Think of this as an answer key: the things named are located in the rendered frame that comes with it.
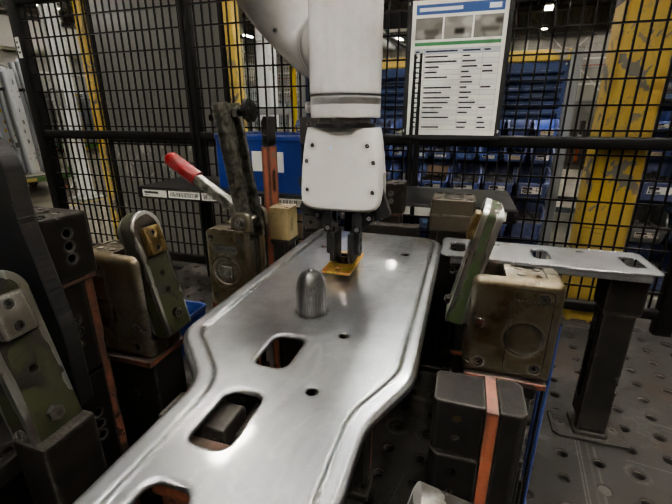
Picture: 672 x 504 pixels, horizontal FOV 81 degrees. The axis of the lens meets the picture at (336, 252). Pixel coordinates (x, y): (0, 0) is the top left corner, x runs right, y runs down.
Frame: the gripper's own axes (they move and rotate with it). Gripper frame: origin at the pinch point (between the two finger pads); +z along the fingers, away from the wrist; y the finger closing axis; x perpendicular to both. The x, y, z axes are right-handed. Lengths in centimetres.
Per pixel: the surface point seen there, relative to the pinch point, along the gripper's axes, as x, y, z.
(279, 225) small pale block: 6.2, -12.4, -0.1
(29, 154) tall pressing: 426, -653, 38
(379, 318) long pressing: -12.0, 7.3, 3.7
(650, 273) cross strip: 11.1, 39.3, 3.6
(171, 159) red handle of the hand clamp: -1.0, -25.1, -10.5
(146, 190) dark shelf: 32, -62, 1
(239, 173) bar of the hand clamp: -1.8, -13.9, -9.1
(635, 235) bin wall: 150, 89, 33
